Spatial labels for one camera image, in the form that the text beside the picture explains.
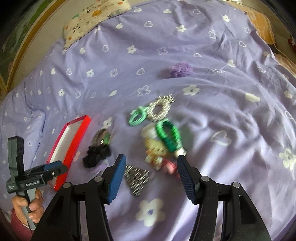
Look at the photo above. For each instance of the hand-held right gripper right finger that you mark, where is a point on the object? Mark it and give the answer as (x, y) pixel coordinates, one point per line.
(185, 180)

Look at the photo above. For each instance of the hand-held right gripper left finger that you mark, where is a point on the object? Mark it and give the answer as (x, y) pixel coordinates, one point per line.
(116, 179)

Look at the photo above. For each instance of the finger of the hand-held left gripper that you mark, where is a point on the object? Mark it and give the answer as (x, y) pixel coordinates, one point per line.
(54, 165)
(57, 173)

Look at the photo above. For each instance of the black scrunchie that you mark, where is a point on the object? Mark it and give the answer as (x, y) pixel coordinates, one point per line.
(97, 155)

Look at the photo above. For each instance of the red shallow box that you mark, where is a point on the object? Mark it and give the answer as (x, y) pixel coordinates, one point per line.
(76, 141)

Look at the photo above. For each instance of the olive metal hair clip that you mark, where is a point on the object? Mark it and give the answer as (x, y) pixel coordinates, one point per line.
(101, 136)

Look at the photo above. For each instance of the yellow hair clip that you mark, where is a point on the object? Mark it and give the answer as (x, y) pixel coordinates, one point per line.
(153, 146)

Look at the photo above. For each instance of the person's left hand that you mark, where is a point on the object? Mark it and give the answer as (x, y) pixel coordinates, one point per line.
(34, 206)

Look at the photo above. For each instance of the pearl hair clip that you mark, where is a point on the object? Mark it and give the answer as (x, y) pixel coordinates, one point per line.
(167, 111)

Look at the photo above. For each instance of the purple fluffy scrunchie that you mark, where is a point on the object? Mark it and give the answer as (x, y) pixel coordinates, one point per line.
(180, 69)

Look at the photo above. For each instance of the purple flower print blanket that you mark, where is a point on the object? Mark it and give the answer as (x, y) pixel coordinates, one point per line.
(185, 46)

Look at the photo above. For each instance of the cream printed pillow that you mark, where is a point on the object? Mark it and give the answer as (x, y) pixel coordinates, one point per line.
(92, 20)

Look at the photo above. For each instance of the orange patterned blanket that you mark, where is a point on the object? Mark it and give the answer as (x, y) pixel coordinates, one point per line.
(263, 25)

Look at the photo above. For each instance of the wooden bed frame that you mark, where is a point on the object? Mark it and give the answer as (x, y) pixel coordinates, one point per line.
(30, 39)

